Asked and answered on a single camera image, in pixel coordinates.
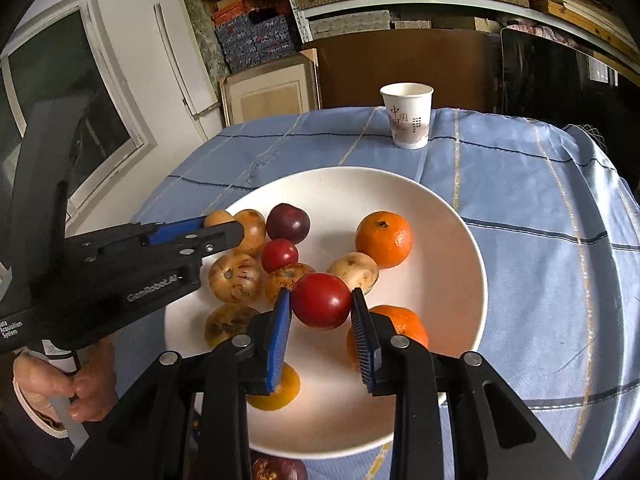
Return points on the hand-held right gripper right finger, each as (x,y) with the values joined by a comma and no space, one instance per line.
(362,340)

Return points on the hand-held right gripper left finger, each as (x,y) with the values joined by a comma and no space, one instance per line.
(280,340)

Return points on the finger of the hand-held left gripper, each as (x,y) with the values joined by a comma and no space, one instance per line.
(175,230)
(220,242)

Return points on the small tan fruit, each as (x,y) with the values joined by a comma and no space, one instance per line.
(218,217)

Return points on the striped pale orange fruit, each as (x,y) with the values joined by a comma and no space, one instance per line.
(235,277)
(285,277)
(252,232)

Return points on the yellow orange round fruit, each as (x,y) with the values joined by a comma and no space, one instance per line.
(289,390)

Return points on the brown blemished round fruit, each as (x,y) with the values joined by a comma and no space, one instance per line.
(227,325)

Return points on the white round plate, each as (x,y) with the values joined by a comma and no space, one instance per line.
(445,270)

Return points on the person's left hand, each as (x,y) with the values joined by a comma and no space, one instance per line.
(95,385)

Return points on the orange mandarin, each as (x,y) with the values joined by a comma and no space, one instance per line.
(405,325)
(384,238)

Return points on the small red round fruit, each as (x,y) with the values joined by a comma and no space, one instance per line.
(280,255)

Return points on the pale tan round fruit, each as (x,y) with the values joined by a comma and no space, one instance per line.
(355,270)

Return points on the dark purple plum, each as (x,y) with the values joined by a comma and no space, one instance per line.
(287,222)

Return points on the dark purple wrinkled fruit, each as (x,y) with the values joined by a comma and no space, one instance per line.
(280,467)

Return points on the wooden framed panel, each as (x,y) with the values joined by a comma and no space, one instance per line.
(270,95)

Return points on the white leaning board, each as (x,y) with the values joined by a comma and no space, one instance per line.
(175,60)

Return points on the blue checked tablecloth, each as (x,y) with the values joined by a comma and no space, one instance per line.
(525,285)

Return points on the white framed window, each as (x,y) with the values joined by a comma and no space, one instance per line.
(65,85)

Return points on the grey stone slab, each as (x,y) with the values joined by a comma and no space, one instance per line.
(202,35)

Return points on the stack of blue patterned boxes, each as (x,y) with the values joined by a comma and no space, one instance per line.
(255,35)

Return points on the white printed paper cup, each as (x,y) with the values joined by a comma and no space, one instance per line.
(407,115)

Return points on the metal shelf rack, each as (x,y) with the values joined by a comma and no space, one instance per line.
(295,5)

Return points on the brown board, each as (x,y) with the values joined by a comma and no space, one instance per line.
(400,55)

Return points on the black panel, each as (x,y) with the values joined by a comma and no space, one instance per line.
(550,75)

